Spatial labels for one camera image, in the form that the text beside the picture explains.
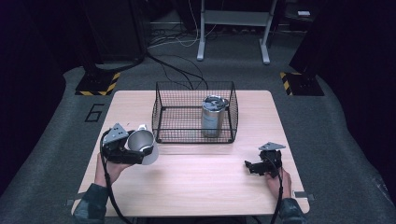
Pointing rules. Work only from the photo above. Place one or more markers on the person's right hand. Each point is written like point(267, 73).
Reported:
point(275, 185)

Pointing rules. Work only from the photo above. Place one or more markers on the person's left hand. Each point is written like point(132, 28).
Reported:
point(109, 171)

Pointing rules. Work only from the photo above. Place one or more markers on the grey metal table bracket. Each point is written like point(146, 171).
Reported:
point(304, 195)

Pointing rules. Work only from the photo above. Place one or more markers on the yellow black striped stand base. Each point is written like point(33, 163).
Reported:
point(98, 84)
point(300, 84)

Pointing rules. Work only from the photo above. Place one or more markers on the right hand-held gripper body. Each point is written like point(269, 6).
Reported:
point(271, 158)

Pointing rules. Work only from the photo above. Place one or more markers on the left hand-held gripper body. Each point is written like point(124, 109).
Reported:
point(116, 146)

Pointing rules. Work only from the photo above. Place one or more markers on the small white box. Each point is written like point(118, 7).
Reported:
point(304, 13)

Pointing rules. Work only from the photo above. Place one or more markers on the white metal desk frame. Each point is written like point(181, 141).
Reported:
point(236, 17)

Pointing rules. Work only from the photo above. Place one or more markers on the steel tumbler with lid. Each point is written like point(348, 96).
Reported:
point(211, 118)

